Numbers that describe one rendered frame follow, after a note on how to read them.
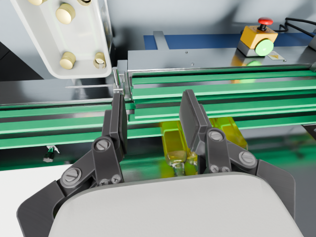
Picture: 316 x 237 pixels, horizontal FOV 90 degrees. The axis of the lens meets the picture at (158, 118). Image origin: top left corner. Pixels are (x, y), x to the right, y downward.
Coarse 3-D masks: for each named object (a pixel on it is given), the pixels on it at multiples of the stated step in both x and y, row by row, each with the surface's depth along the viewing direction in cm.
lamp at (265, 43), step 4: (260, 40) 47; (264, 40) 46; (268, 40) 46; (256, 44) 48; (260, 44) 47; (264, 44) 46; (268, 44) 45; (272, 44) 46; (256, 48) 48; (260, 48) 46; (264, 48) 46; (268, 48) 46; (272, 48) 47; (256, 52) 49; (260, 52) 47; (264, 52) 47; (268, 52) 47
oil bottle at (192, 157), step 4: (180, 124) 48; (184, 136) 45; (184, 140) 45; (188, 148) 42; (188, 152) 42; (192, 152) 41; (188, 156) 42; (192, 156) 41; (196, 156) 41; (188, 160) 43; (192, 160) 42; (196, 160) 41; (192, 164) 43
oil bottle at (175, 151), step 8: (176, 120) 48; (160, 128) 51; (168, 128) 46; (176, 128) 46; (168, 136) 44; (176, 136) 44; (168, 144) 43; (176, 144) 43; (184, 144) 43; (168, 152) 41; (176, 152) 41; (184, 152) 41; (168, 160) 41; (176, 160) 40; (184, 160) 41
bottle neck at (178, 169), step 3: (174, 165) 41; (177, 165) 40; (180, 165) 40; (183, 165) 41; (174, 168) 40; (177, 168) 40; (180, 168) 40; (183, 168) 40; (174, 171) 40; (177, 171) 39; (180, 171) 39; (183, 171) 39; (174, 174) 40; (177, 174) 39; (180, 174) 39; (183, 174) 39
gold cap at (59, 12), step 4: (64, 4) 39; (68, 4) 39; (60, 8) 37; (64, 8) 37; (68, 8) 38; (72, 8) 40; (56, 12) 37; (60, 12) 37; (64, 12) 37; (68, 12) 37; (72, 12) 39; (56, 16) 38; (60, 16) 38; (64, 16) 38; (68, 16) 38; (72, 16) 39; (60, 20) 38; (64, 20) 38; (68, 20) 38
